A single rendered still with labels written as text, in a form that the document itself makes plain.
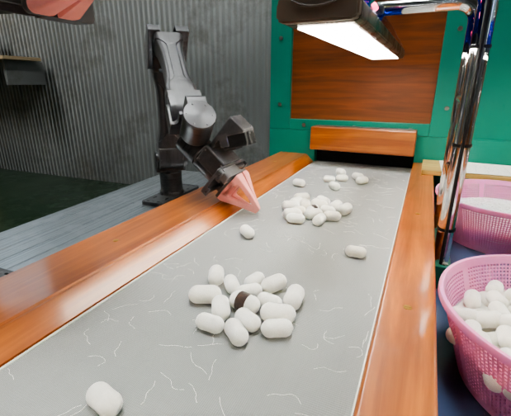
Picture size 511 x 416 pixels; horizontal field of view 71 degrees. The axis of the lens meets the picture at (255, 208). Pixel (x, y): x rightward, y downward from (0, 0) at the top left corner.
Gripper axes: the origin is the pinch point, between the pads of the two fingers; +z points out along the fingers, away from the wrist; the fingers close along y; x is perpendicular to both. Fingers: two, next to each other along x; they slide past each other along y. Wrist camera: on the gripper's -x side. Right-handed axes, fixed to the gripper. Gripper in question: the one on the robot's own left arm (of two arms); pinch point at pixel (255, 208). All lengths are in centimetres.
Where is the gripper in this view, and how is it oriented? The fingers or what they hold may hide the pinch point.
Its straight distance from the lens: 69.3
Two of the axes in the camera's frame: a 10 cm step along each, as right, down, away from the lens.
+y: 4.1, -2.9, 8.6
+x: -5.9, 6.3, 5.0
